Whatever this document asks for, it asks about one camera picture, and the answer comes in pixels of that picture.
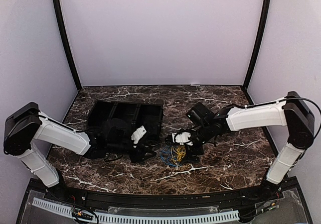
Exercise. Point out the black three-compartment bin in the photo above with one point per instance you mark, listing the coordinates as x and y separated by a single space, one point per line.
134 114

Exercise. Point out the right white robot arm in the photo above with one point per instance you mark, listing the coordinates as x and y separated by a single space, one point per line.
290 111

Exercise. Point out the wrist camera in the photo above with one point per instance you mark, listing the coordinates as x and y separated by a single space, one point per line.
183 138
138 134

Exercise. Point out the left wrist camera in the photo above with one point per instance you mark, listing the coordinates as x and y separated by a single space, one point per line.
138 134

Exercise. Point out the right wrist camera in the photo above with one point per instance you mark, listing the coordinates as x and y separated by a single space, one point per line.
183 138

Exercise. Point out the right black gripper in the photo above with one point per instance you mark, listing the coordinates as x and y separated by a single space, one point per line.
192 158

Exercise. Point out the black front rail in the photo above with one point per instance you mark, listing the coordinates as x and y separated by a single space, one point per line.
103 200

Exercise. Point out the black frame post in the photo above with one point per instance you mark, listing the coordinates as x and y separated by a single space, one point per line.
257 43
65 43

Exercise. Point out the white slotted cable duct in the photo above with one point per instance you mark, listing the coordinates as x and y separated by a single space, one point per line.
83 216

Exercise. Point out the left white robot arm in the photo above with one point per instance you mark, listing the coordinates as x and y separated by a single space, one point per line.
112 136

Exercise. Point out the left black frame post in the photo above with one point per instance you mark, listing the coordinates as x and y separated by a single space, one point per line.
65 43

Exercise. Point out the right black frame post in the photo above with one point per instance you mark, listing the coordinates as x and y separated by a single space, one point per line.
257 43

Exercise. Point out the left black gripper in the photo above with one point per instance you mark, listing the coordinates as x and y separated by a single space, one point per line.
139 153

